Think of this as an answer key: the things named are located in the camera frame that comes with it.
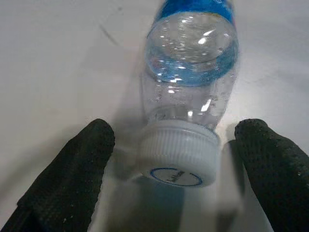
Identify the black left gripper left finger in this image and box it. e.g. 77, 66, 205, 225
0, 118, 116, 232

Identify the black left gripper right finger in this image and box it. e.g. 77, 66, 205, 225
234, 119, 309, 232

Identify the clear plastic water bottle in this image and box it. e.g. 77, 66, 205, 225
130, 0, 240, 188

